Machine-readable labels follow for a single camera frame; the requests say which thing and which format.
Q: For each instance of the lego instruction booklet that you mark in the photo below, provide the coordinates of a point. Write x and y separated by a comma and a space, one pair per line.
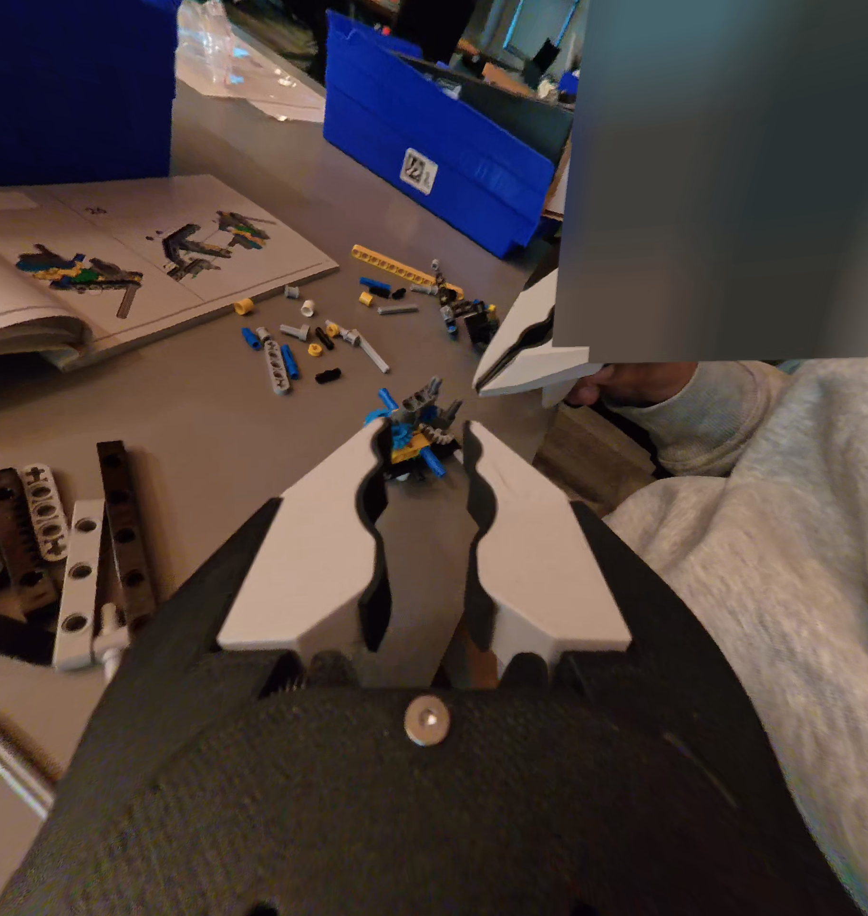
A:
191, 265

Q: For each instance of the blue plastic storage bin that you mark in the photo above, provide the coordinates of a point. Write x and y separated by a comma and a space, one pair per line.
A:
69, 86
377, 121

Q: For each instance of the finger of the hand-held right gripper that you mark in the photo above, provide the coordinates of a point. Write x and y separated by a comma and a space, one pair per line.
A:
541, 365
520, 308

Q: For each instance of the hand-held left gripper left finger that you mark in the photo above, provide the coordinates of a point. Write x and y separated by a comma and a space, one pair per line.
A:
298, 572

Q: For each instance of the person's right hand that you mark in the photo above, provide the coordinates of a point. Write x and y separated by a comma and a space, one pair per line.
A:
641, 383

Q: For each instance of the person's right forearm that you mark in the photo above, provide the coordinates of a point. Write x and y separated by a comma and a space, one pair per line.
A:
713, 422

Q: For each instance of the white lego connector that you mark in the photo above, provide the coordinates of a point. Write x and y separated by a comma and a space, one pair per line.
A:
108, 644

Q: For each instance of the short grey lego beam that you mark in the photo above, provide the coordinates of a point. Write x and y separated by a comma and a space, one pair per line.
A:
42, 494

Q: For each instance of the multicoloured lego gear assembly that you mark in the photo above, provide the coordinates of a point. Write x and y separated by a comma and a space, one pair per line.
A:
412, 444

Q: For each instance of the black lego beam sub-assembly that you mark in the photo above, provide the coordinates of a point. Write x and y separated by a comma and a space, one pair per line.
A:
477, 322

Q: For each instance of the black lego frame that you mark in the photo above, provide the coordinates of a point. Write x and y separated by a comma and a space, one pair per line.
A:
19, 572

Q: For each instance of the grey lego axle with connector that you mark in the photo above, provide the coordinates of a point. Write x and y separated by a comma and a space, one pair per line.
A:
369, 352

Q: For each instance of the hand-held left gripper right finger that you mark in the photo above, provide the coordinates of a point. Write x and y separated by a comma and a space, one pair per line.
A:
548, 572

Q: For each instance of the grey zip hoodie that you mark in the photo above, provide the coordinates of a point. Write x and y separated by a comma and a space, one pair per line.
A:
763, 572

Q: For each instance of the long yellow lego beam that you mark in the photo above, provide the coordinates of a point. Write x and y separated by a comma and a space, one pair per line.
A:
405, 270

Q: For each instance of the clear plastic bags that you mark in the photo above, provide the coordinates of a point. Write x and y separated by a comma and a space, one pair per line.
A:
219, 64

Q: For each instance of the grey lego axle connector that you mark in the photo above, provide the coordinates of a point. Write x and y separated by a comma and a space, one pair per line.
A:
294, 331

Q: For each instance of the short grey lego axle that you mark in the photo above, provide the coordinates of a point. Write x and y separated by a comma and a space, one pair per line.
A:
423, 290

